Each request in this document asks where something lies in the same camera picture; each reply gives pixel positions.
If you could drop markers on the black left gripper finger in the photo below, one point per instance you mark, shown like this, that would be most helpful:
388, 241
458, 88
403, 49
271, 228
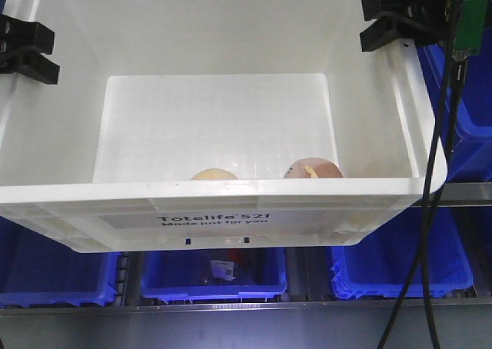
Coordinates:
32, 65
18, 37

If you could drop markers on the pink round plush toy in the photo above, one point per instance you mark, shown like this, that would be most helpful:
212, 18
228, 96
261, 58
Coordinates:
313, 168

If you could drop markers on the white plastic tote crate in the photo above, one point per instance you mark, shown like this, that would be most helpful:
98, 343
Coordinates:
151, 92

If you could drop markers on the cream yellow plush toy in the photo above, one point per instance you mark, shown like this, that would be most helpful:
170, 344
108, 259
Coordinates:
214, 174

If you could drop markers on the green right circuit board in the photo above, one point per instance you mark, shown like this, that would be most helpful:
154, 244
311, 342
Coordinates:
469, 28

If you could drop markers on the blue plastic crate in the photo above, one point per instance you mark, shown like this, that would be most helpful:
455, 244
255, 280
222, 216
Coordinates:
471, 158

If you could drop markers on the blue bin lower left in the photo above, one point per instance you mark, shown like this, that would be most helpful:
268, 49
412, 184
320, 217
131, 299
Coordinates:
35, 270

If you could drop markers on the blue bin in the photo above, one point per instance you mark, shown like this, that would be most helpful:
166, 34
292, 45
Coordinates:
378, 265
171, 276
35, 270

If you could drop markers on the blue bin lower right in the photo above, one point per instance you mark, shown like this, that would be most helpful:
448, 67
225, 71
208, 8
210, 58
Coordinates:
378, 265

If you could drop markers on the blue bin lower middle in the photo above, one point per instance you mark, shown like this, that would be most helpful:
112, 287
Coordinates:
171, 276

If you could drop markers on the clear bag of parts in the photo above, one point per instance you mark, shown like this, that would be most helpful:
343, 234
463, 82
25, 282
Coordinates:
234, 266

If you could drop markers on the metal shelf front rail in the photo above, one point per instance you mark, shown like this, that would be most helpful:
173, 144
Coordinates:
475, 194

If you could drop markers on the metal shelf rail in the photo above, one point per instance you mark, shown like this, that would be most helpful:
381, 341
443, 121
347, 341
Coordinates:
475, 194
181, 308

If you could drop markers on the lower metal shelf rail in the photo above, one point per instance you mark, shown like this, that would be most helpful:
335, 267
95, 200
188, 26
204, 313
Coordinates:
181, 308

